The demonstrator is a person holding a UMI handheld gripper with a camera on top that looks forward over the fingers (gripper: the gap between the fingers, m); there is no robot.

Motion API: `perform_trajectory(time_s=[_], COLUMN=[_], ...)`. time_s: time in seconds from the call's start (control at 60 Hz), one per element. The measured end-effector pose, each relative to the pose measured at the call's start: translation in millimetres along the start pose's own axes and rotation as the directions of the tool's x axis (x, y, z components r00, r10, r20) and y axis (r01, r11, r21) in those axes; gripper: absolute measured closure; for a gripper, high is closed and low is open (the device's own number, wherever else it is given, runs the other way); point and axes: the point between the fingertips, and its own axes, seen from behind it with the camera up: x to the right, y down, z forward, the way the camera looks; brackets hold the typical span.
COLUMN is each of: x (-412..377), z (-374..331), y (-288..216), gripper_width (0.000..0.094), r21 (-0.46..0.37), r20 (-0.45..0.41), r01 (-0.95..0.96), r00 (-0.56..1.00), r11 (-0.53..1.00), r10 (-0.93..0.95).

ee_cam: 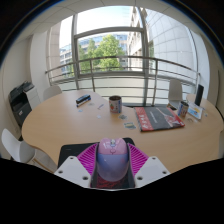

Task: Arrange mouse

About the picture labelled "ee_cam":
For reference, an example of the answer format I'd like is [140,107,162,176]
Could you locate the black mouse pad red print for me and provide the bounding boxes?
[57,137,137,190]

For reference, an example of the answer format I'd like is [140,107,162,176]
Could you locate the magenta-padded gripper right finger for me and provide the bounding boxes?
[127,142,171,189]

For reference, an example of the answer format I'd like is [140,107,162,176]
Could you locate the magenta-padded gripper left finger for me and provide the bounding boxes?
[53,142,99,189]

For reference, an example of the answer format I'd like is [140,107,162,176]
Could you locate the metal balcony railing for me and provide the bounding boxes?
[44,55,201,108]

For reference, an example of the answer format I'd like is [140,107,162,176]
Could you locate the black upright speaker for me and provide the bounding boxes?
[194,83,205,107]

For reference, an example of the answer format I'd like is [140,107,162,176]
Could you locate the black office printer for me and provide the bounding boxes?
[8,80,43,129]

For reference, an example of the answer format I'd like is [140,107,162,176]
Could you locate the colourful magazine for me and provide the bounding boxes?
[133,105,186,133]

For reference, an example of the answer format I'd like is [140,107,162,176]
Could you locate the dark blue stapler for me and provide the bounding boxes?
[75,94,92,108]

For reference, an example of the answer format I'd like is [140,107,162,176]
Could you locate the white chair wooden legs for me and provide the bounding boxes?
[0,128,58,173]

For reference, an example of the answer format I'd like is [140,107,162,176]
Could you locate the pink and lilac computer mouse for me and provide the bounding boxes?
[96,137,130,183]

